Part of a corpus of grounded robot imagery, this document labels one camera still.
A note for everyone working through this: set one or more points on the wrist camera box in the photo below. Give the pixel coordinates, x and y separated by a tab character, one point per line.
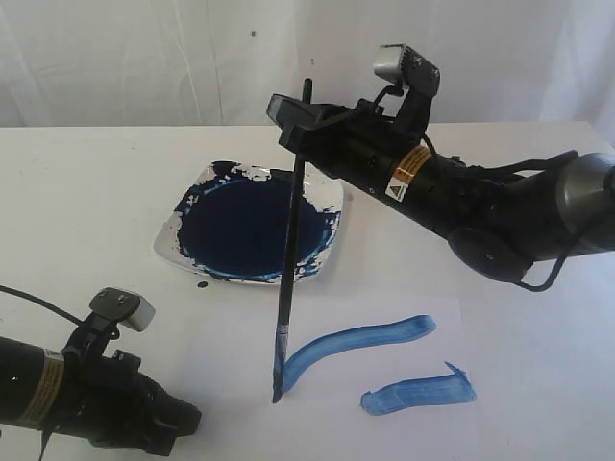
402	66
123	307

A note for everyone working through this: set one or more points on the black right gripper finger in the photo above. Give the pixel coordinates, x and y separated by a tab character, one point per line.
297	139
287	112

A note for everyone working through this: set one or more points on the black paintbrush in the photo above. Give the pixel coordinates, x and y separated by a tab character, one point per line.
288	274

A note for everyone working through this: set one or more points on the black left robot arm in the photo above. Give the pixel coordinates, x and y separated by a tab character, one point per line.
31	378

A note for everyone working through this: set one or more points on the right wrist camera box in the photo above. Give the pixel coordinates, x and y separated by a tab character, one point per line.
402	66

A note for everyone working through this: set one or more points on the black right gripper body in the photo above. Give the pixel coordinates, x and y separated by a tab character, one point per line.
359	146

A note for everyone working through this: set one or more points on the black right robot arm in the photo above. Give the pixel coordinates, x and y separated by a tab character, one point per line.
498	221

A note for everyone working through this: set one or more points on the white paper sheet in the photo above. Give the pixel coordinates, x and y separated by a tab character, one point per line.
404	401

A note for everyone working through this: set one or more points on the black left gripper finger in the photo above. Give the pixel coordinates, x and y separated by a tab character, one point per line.
159	419

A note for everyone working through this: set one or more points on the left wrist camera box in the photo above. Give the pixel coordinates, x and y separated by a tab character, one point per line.
123	307

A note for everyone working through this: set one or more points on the white plate with blue paint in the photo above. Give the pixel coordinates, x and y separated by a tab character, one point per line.
231	224

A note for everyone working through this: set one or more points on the white backdrop curtain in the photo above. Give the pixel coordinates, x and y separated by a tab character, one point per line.
122	63

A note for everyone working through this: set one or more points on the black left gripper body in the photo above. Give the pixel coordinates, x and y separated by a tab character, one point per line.
112	405

